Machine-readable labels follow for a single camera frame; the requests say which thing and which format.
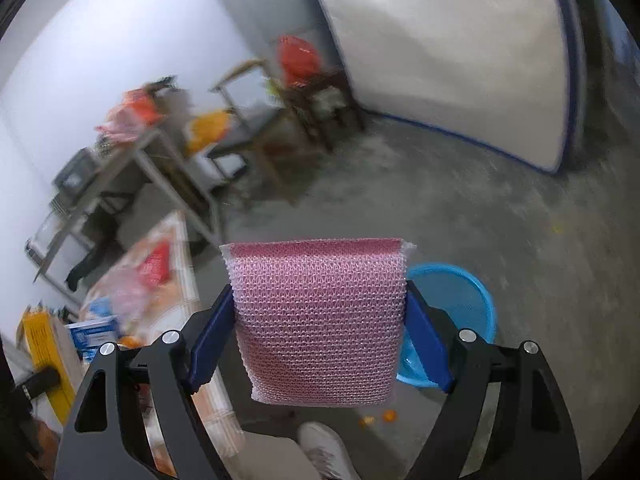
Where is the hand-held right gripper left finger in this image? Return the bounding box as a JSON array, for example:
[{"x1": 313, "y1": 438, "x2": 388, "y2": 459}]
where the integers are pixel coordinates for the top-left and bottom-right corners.
[{"x1": 54, "y1": 284, "x2": 241, "y2": 480}]

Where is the red plastic bag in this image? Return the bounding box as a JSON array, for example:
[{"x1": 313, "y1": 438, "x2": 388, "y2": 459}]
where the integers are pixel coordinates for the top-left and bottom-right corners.
[{"x1": 277, "y1": 35, "x2": 321, "y2": 88}]

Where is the translucent pink plastic bag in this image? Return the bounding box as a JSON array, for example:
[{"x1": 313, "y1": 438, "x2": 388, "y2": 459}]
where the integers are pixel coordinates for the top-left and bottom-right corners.
[{"x1": 87, "y1": 260, "x2": 151, "y2": 331}]

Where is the pink mesh sponge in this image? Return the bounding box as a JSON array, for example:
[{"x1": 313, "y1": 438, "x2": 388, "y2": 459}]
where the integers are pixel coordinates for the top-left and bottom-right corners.
[{"x1": 220, "y1": 237, "x2": 417, "y2": 406}]

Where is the tile pattern tablecloth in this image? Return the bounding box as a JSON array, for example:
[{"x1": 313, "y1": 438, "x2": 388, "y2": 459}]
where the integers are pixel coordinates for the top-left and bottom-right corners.
[{"x1": 75, "y1": 210, "x2": 246, "y2": 480}]

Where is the wooden chair with dark seat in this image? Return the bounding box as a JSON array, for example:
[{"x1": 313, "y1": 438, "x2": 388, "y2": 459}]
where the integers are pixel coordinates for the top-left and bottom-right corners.
[{"x1": 207, "y1": 59, "x2": 313, "y2": 206}]

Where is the orange plastic bag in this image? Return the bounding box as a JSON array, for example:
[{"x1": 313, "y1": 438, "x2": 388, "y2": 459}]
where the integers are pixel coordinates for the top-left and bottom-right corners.
[{"x1": 122, "y1": 86, "x2": 163, "y2": 122}]

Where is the yellow box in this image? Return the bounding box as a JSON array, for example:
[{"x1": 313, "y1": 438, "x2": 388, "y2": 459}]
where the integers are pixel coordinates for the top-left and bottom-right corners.
[{"x1": 17, "y1": 307, "x2": 76, "y2": 423}]

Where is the pink red shopping bag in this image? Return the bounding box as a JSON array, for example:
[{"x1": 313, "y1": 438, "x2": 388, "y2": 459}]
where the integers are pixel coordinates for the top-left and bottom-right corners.
[{"x1": 97, "y1": 107, "x2": 153, "y2": 143}]

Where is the yellow plastic bag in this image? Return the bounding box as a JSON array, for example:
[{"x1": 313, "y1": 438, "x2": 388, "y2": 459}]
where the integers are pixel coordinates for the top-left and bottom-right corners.
[{"x1": 186, "y1": 110, "x2": 233, "y2": 157}]

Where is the red snack packet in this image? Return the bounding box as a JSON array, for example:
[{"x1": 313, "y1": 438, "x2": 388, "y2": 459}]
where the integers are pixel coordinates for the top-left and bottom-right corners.
[{"x1": 140, "y1": 242, "x2": 176, "y2": 286}]

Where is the blue plastic basket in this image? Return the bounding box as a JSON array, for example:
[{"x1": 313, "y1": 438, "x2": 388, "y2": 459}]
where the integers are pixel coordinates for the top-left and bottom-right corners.
[{"x1": 395, "y1": 262, "x2": 497, "y2": 390}]

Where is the blue toothpaste box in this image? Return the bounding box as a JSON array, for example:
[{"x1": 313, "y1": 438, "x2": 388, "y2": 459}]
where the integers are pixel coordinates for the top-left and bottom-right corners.
[{"x1": 65, "y1": 315, "x2": 121, "y2": 361}]

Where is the black cloth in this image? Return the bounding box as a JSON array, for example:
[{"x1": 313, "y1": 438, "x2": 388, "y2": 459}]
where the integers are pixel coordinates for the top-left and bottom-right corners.
[{"x1": 65, "y1": 210, "x2": 131, "y2": 291}]

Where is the person's white shoe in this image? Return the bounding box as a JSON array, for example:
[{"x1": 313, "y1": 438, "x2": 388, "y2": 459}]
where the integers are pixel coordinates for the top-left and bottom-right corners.
[{"x1": 298, "y1": 422, "x2": 361, "y2": 480}]

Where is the grey long table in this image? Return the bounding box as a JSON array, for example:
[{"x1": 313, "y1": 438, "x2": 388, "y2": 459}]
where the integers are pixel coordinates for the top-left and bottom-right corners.
[{"x1": 32, "y1": 127, "x2": 223, "y2": 286}]

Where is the white mattress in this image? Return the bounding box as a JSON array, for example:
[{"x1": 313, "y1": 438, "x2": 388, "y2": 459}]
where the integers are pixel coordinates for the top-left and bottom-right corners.
[{"x1": 300, "y1": 0, "x2": 588, "y2": 176}]

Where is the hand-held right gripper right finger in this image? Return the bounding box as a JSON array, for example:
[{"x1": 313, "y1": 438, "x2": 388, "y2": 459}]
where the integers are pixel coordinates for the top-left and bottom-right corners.
[{"x1": 397, "y1": 279, "x2": 584, "y2": 480}]

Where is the dark wooden stool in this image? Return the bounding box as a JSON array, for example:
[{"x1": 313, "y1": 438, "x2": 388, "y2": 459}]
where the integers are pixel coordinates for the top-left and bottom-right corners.
[{"x1": 275, "y1": 72, "x2": 366, "y2": 153}]

